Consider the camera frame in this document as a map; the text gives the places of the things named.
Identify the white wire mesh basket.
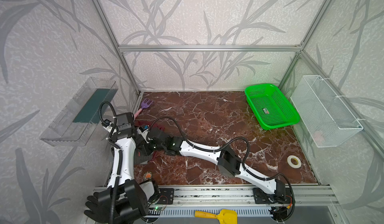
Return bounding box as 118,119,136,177
291,75,364,148

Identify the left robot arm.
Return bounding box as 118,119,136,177
94,113,155,224

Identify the dark grey striped shirt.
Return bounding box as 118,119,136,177
134,141,156,166

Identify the yellow toy shovel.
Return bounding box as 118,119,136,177
195,210,238,224

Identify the white tape roll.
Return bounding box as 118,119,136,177
287,155,302,169

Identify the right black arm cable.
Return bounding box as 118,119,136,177
149,116,296,219

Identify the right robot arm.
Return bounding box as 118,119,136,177
143,128,286,203

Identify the clear plastic wall bin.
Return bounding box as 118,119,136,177
40,77,118,147

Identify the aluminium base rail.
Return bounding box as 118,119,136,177
92,184,340,208

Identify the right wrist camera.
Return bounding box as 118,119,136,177
137,125,150,143

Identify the black green work glove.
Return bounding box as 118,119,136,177
84,190,120,224

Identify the green plastic basket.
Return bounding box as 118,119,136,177
245,83,300,131

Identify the purple pink toy rake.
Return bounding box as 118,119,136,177
134,99,154,119

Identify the small round orange lid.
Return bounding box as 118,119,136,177
143,172,153,180

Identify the maroon folded shirt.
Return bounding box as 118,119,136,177
134,120,156,165

